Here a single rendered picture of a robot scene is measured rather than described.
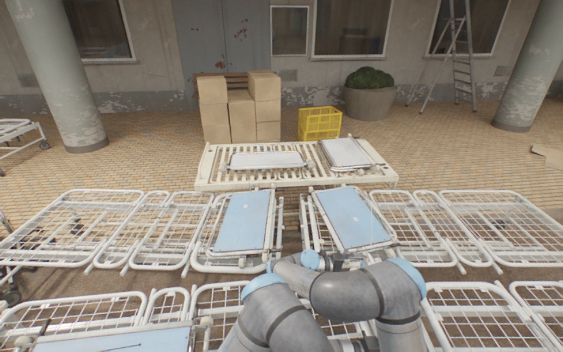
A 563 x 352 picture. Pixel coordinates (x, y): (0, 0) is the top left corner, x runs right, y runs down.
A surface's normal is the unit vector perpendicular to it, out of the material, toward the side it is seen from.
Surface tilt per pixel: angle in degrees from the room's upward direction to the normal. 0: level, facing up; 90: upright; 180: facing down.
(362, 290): 28
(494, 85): 90
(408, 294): 57
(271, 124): 90
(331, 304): 65
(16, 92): 90
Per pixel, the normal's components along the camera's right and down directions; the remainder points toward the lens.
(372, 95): -0.21, 0.64
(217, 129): 0.21, 0.49
